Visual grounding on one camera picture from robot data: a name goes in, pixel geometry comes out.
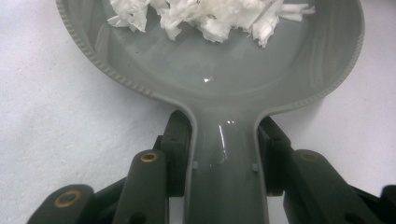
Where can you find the grey dustpan with orange lip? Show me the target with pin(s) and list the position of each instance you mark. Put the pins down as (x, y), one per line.
(218, 77)

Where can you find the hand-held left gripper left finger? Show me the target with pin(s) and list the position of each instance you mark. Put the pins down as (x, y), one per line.
(177, 146)

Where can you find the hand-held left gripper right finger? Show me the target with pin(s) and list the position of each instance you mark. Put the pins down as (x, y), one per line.
(275, 155)

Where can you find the pile of white paper scraps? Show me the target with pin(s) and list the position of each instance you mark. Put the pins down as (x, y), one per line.
(211, 15)

